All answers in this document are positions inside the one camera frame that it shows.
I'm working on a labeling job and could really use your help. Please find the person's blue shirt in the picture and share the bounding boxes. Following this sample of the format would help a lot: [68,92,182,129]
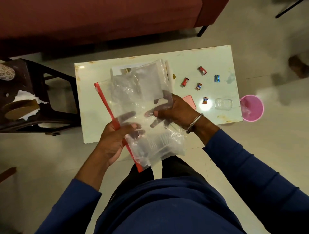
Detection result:
[94,175,247,234]

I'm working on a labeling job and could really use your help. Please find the white plastic stick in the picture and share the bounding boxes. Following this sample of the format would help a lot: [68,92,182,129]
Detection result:
[165,60,175,93]

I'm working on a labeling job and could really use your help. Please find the brown tape roll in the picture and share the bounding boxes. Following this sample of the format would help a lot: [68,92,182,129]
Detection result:
[1,99,40,120]

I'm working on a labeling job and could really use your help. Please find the red sofa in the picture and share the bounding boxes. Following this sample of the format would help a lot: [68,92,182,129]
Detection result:
[0,0,230,59]

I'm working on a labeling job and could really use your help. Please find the person's right forearm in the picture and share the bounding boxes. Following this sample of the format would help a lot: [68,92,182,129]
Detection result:
[193,116,309,234]

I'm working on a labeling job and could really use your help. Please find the white low table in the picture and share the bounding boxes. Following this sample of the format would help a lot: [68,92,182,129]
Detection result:
[74,45,243,144]

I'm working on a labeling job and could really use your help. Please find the person's right hand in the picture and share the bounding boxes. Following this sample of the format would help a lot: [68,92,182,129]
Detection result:
[144,90,204,131]

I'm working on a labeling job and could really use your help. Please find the torn white paper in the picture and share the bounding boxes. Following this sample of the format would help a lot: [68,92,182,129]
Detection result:
[13,90,49,121]

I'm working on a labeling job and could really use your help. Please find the patterned cloth bundle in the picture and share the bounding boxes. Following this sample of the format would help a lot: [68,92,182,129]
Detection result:
[0,63,16,81]

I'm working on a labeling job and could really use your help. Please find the black metal rod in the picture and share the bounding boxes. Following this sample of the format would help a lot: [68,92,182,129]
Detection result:
[275,0,305,19]

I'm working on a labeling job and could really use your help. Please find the pink plastic bucket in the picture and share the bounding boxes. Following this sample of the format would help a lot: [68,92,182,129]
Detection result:
[240,94,264,122]

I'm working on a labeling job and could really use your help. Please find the person's black trousers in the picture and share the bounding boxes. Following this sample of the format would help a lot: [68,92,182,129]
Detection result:
[107,155,208,203]

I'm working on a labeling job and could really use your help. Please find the dark wooden chair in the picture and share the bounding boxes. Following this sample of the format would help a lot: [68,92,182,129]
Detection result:
[0,58,81,136]

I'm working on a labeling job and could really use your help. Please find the person's left hand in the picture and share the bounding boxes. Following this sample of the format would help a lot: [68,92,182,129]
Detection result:
[96,111,146,167]

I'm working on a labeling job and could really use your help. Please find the clear bag with red zip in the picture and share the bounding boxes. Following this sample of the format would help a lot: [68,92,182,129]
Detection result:
[94,59,187,173]

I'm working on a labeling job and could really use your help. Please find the person's left forearm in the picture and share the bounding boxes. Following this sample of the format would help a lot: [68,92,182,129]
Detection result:
[36,148,114,234]

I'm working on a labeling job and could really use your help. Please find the brown blurred object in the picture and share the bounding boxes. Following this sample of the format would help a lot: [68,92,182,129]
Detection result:
[288,55,309,79]

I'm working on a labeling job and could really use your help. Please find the steel bracelet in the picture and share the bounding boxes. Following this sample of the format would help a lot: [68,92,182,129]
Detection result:
[186,113,204,134]

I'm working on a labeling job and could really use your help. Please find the pink flat card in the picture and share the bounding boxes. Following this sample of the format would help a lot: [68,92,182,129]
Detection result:
[182,95,197,110]

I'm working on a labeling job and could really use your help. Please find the clear plastic box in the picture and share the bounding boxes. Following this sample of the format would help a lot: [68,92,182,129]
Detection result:
[214,98,233,111]

